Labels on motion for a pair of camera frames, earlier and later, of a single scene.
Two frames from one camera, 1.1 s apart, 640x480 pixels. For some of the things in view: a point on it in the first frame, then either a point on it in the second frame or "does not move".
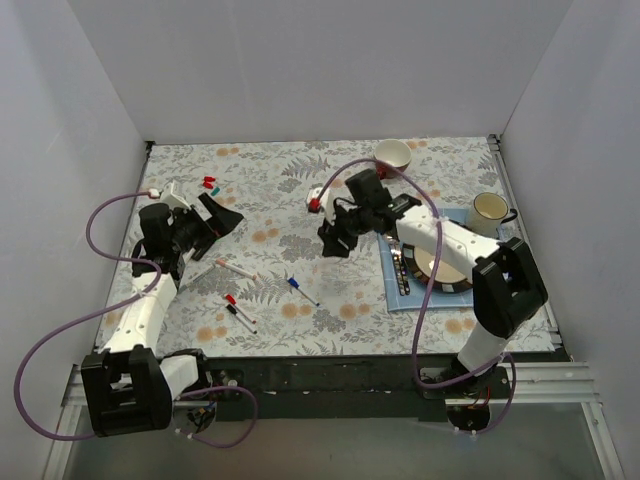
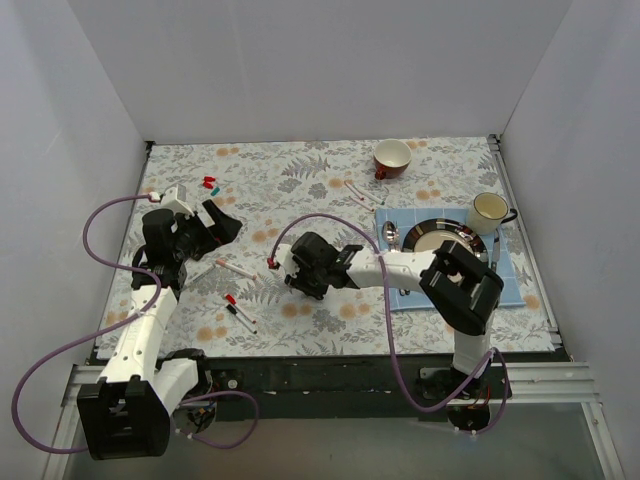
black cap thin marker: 232,309 does not move
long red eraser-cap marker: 233,301 does not move
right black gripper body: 338,232 to 298,279
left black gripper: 203,232 does not move
